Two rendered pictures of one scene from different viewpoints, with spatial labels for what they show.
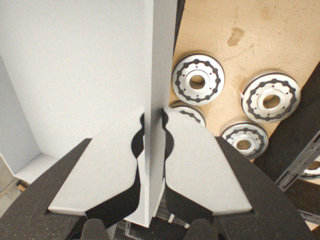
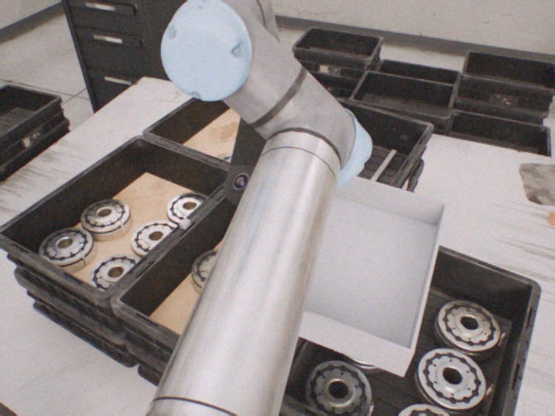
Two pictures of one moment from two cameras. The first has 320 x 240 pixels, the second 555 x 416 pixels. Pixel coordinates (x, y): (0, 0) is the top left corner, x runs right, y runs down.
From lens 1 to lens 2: 57 cm
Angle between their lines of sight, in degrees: 31
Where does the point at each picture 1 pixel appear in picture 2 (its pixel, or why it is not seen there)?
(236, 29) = not seen: hidden behind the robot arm
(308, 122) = (193, 241)
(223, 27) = not seen: hidden behind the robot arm
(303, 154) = (204, 214)
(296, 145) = (206, 222)
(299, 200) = (208, 172)
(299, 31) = (179, 323)
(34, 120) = (419, 251)
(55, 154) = (415, 223)
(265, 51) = not seen: hidden behind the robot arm
